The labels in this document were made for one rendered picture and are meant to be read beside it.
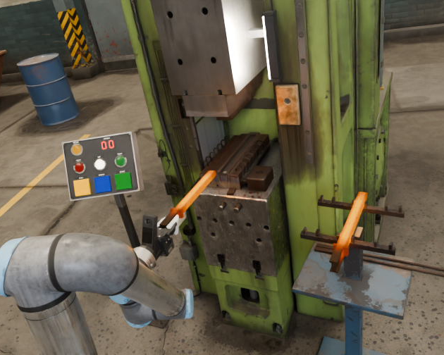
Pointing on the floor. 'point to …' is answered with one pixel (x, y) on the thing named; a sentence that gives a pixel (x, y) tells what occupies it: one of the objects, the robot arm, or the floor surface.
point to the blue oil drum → (48, 89)
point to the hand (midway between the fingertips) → (173, 215)
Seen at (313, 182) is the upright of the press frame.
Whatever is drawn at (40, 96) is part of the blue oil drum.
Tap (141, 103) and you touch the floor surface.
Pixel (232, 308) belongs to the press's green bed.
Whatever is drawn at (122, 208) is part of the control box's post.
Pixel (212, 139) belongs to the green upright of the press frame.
